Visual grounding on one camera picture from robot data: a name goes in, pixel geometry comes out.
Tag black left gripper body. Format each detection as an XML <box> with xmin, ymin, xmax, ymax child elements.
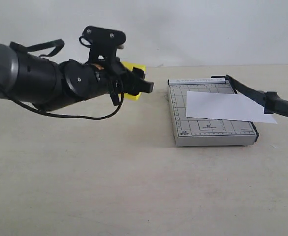
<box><xmin>9</xmin><ymin>42</ymin><xmax>134</xmax><ymax>111</ymax></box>

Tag white paper sheet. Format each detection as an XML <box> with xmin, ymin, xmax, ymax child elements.
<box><xmin>186</xmin><ymin>91</ymin><xmax>277</xmax><ymax>124</ymax></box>

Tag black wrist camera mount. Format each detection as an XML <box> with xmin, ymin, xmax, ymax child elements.
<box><xmin>79</xmin><ymin>26</ymin><xmax>126</xmax><ymax>66</ymax></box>

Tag yellow foam cube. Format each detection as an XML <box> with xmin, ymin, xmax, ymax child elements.
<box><xmin>121</xmin><ymin>61</ymin><xmax>146</xmax><ymax>101</ymax></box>

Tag grey paper cutter base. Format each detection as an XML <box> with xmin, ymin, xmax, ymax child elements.
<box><xmin>167</xmin><ymin>76</ymin><xmax>259</xmax><ymax>147</ymax></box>

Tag black camera cable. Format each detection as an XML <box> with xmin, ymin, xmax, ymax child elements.
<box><xmin>0</xmin><ymin>71</ymin><xmax>125</xmax><ymax>121</ymax></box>

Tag black cutter blade arm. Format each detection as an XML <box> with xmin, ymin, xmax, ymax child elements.
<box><xmin>225</xmin><ymin>75</ymin><xmax>288</xmax><ymax>118</ymax></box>

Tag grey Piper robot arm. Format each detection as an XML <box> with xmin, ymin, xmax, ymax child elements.
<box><xmin>0</xmin><ymin>42</ymin><xmax>140</xmax><ymax>113</ymax></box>

